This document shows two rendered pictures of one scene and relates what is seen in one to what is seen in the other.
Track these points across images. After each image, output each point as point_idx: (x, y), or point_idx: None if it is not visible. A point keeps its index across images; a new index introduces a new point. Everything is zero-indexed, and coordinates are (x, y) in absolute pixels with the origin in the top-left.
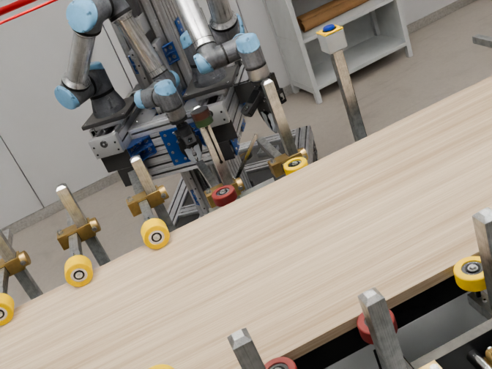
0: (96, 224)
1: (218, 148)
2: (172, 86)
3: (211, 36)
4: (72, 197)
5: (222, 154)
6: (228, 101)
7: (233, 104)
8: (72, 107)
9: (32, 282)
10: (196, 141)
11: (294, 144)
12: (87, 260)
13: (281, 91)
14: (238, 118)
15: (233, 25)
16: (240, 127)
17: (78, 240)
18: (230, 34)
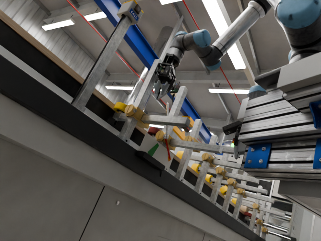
0: (202, 154)
1: (171, 109)
2: (250, 89)
3: (215, 41)
4: (211, 141)
5: (169, 113)
6: (260, 100)
7: (274, 107)
8: None
9: (215, 181)
10: (222, 128)
11: (135, 101)
12: (180, 152)
13: (158, 65)
14: (266, 125)
15: (274, 11)
16: (258, 136)
17: (200, 158)
18: (279, 22)
